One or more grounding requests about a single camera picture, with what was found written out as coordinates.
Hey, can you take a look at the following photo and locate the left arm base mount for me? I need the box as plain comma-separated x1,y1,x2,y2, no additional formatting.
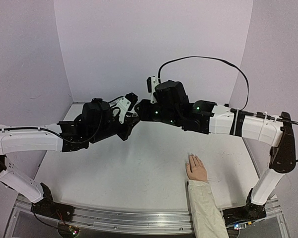
31,183,75,222

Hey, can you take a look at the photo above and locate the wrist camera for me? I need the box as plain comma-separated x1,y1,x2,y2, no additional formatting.
147,76,161,104
111,93,138,124

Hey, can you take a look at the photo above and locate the beige sleeved forearm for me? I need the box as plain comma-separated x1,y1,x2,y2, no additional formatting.
188,179,228,238

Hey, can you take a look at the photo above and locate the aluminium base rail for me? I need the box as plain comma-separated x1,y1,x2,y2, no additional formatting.
4,195,290,238

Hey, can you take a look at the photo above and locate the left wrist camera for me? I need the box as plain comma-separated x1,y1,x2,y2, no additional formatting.
111,93,138,124

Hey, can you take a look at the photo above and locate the mannequin hand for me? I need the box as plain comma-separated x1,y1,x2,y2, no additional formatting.
186,154,208,182

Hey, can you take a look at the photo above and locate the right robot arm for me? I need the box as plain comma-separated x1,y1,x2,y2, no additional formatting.
135,80,296,206

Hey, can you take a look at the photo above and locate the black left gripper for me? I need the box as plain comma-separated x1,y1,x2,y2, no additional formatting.
90,108,141,144

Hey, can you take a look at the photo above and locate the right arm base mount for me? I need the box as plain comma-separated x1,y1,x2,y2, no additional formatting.
223,194,266,228

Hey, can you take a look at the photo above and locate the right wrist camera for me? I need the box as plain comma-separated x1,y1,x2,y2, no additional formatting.
147,76,161,104

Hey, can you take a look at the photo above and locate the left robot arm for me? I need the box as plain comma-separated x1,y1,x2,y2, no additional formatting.
0,97,139,217

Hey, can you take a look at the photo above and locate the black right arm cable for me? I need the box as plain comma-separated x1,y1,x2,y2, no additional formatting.
158,56,298,162

